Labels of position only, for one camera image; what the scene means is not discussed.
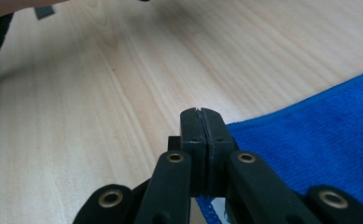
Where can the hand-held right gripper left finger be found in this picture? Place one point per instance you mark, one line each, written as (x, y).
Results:
(196, 161)

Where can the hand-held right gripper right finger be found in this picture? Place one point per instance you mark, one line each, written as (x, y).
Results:
(218, 146)

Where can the blue microfibre cloth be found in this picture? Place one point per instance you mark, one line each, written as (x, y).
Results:
(309, 140)

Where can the grey tape strip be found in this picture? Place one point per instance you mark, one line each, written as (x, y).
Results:
(44, 11)

